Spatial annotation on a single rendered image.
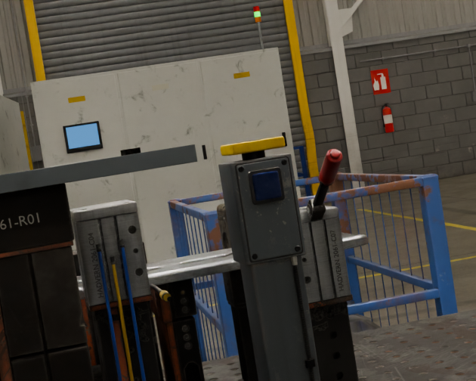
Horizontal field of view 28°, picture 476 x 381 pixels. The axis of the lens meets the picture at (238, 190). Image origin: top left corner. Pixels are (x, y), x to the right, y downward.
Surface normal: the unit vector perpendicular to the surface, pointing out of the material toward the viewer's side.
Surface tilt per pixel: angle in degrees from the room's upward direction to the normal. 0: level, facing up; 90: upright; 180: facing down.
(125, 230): 90
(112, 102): 90
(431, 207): 90
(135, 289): 90
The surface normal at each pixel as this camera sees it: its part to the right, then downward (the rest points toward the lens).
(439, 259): 0.18, 0.03
